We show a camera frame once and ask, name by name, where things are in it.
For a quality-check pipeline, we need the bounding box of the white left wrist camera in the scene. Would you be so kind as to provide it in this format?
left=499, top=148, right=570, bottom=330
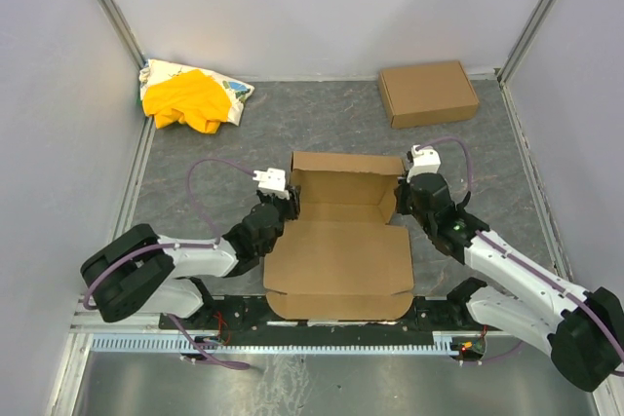
left=253, top=168, right=290, bottom=200

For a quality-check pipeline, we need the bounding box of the folded closed cardboard box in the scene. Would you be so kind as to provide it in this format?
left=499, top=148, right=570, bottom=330
left=378, top=60, right=480, bottom=130

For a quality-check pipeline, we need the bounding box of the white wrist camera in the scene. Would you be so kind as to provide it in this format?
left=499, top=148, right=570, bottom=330
left=407, top=145, right=441, bottom=181
left=253, top=168, right=290, bottom=200

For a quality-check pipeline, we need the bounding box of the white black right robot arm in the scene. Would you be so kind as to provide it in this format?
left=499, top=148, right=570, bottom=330
left=395, top=172, right=623, bottom=392

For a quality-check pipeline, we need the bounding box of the right aluminium corner post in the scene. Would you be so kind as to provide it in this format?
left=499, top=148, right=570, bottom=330
left=496, top=0, right=557, bottom=85

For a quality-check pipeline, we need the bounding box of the light blue cable duct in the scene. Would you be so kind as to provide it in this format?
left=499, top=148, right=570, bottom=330
left=90, top=330, right=462, bottom=355

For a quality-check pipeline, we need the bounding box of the floral patterned cloth bag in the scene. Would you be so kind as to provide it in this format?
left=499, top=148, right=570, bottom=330
left=138, top=59, right=254, bottom=126

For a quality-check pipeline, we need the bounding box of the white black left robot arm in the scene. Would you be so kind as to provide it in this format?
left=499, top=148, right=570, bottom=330
left=80, top=185, right=301, bottom=322

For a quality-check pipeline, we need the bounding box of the yellow cloth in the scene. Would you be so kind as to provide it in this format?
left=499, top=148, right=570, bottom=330
left=142, top=70, right=233, bottom=134

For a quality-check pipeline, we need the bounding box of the cardboard box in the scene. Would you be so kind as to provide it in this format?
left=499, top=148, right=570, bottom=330
left=378, top=60, right=480, bottom=130
left=263, top=151, right=414, bottom=321

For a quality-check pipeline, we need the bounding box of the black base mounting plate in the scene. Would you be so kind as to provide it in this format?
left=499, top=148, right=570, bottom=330
left=179, top=295, right=484, bottom=333

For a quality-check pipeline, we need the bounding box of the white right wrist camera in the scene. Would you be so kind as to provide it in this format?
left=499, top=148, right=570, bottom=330
left=407, top=145, right=441, bottom=181

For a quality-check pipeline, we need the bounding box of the aluminium frame rail front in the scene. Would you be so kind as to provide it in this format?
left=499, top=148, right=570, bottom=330
left=67, top=292, right=605, bottom=337

